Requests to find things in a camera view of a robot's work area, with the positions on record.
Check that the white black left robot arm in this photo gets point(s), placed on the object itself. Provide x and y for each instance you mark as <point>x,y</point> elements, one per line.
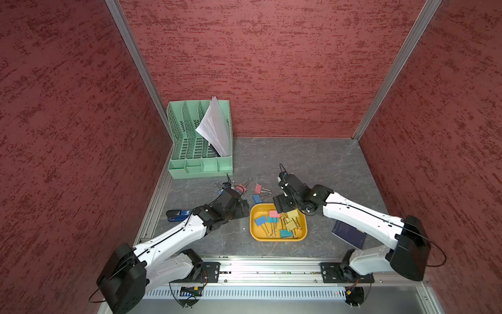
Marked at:
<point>131,272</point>

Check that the white paper stack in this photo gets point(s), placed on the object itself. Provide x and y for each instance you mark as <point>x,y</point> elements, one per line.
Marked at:
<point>215,126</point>

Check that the teal binder clip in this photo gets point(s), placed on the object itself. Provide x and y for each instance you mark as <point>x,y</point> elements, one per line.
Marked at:
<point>286,234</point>
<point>273,225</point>

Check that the navy notebook with yellow label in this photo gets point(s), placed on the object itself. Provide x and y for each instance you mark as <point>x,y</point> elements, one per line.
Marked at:
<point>349,234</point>

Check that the yellow plastic storage box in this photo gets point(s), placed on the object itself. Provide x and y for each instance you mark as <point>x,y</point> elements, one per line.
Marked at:
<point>259,235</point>

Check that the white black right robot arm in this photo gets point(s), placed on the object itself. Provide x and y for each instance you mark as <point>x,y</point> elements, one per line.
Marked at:
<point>404,245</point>

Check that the yellow binder clip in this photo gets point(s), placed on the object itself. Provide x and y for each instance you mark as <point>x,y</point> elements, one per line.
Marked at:
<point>290,227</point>
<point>294,216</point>

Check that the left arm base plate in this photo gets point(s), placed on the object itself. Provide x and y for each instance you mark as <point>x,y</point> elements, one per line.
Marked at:
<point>207,272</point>

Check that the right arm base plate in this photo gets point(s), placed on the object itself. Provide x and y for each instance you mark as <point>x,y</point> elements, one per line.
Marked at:
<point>335,272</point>

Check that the aluminium front rail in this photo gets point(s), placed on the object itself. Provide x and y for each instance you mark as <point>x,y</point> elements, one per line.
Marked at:
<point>239,271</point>

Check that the blue stapler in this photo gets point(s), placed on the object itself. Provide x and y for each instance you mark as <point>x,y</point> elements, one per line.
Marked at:
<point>176,215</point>

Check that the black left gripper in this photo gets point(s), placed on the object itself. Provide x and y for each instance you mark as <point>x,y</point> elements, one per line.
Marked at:
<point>238,214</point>

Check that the pink binder clip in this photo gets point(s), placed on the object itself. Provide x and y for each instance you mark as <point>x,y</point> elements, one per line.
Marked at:
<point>260,190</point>
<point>242,188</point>
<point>274,214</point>

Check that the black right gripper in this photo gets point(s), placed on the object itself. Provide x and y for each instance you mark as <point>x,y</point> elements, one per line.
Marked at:
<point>280,201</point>

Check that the green plastic file organizer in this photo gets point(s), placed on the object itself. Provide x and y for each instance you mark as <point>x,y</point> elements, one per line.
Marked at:
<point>192,157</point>

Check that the blue binder clip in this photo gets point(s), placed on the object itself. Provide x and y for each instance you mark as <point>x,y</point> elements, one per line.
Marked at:
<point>261,222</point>
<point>257,198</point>

